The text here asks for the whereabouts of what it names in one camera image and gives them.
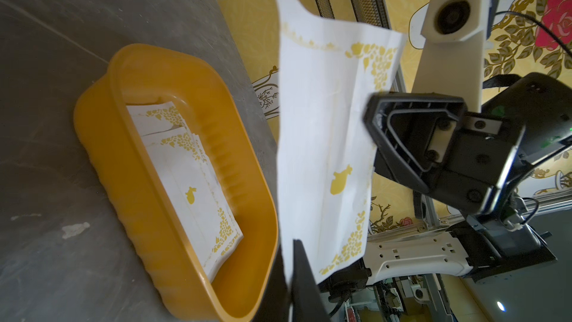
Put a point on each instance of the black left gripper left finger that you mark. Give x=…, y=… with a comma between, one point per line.
x=275, y=304

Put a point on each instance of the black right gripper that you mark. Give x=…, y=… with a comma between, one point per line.
x=471, y=162

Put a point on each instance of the stationery paper stack in box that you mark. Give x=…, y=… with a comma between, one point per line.
x=190, y=181

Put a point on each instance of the yellow plastic storage box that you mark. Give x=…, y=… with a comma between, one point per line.
x=143, y=74

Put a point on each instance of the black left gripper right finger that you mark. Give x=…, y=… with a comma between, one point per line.
x=305, y=295

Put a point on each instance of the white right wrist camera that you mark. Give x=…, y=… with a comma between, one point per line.
x=452, y=61

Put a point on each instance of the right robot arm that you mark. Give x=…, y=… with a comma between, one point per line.
x=480, y=245

